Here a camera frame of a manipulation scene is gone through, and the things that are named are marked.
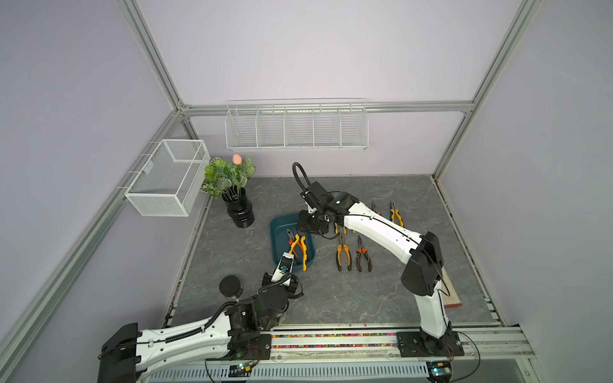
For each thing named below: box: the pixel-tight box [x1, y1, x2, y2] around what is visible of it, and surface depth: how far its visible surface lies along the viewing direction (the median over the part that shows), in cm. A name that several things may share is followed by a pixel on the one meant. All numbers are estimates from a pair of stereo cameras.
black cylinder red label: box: [218, 274, 244, 301], surface depth 83 cm
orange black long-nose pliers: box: [355, 234, 373, 273], surface depth 93 cm
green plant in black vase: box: [199, 153, 257, 228], surface depth 90 cm
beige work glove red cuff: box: [441, 265, 463, 309], surface depth 85 cm
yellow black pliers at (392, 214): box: [389, 200, 405, 228], surface depth 107 cm
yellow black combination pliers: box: [288, 233, 308, 273], surface depth 79 cm
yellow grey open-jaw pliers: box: [336, 232, 352, 272], surface depth 95 cm
